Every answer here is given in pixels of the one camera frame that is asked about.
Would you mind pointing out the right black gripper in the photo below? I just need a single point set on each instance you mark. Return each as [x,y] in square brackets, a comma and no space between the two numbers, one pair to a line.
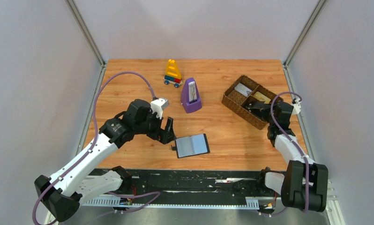
[261,109]

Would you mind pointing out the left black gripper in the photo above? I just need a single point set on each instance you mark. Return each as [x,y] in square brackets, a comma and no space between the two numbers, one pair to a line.
[161,132]

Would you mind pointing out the yellow credit card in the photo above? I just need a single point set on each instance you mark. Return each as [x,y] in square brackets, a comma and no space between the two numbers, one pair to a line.
[261,97]

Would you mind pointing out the black card holder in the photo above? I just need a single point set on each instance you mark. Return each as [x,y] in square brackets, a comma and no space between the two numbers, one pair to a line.
[189,146]

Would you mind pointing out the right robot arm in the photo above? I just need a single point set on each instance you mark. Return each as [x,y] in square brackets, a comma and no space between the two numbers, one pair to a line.
[305,182]

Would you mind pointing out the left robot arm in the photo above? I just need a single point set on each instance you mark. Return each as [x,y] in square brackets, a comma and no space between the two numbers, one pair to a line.
[65,191]

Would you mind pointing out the white card in basket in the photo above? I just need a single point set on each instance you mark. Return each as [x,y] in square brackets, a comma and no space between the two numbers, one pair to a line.
[242,89]

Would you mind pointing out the brown woven basket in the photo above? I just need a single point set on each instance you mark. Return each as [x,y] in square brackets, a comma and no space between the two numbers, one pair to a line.
[236,101]

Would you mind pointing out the purple metronome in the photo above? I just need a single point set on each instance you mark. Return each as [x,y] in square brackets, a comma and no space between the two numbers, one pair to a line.
[190,97]

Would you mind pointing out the colourful toy block car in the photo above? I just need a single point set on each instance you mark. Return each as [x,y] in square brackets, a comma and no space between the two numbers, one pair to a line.
[172,74]

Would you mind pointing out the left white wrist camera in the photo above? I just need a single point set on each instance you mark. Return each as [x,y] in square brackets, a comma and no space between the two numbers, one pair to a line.
[158,106]

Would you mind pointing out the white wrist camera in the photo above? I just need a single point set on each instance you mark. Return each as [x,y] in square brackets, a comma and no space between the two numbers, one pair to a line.
[158,106]
[296,103]

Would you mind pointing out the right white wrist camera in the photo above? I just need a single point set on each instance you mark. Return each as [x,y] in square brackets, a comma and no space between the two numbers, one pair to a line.
[296,103]

